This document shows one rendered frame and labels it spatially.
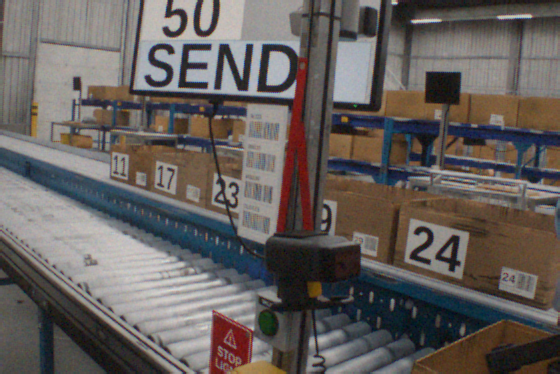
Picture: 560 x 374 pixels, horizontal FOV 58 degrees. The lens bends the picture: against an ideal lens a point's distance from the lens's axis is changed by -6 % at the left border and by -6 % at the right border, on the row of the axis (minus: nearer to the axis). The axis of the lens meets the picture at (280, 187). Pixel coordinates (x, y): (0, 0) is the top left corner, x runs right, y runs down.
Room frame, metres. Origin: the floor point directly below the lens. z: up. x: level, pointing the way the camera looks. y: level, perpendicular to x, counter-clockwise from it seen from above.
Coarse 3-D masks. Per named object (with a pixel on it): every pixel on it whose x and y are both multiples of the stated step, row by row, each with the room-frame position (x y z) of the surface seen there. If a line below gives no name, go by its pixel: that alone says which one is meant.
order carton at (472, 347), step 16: (480, 336) 0.80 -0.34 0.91; (496, 336) 0.84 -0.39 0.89; (512, 336) 0.84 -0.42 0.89; (528, 336) 0.82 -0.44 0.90; (544, 336) 0.80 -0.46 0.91; (432, 352) 0.70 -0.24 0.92; (448, 352) 0.73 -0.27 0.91; (464, 352) 0.77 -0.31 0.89; (480, 352) 0.80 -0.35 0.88; (416, 368) 0.66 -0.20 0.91; (432, 368) 0.70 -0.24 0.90; (448, 368) 0.73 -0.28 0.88; (464, 368) 0.77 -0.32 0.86; (480, 368) 0.81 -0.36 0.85; (528, 368) 0.82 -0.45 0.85; (544, 368) 0.80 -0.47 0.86
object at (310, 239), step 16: (272, 240) 0.66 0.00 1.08; (288, 240) 0.64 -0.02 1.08; (304, 240) 0.62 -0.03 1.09; (320, 240) 0.61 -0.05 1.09; (336, 240) 0.62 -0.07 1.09; (272, 256) 0.65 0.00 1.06; (288, 256) 0.63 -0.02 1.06; (304, 256) 0.61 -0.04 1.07; (320, 256) 0.60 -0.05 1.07; (336, 256) 0.59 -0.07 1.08; (352, 256) 0.61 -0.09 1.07; (272, 272) 0.65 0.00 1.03; (288, 272) 0.63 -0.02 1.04; (304, 272) 0.61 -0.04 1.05; (320, 272) 0.59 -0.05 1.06; (336, 272) 0.59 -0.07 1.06; (352, 272) 0.61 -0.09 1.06; (288, 288) 0.65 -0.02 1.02; (304, 288) 0.64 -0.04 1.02; (320, 288) 0.64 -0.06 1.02; (272, 304) 0.66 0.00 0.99; (288, 304) 0.64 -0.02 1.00
